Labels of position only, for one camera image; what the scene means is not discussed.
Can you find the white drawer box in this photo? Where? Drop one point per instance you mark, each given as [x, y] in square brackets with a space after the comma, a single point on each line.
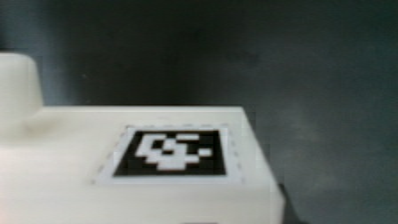
[126, 165]

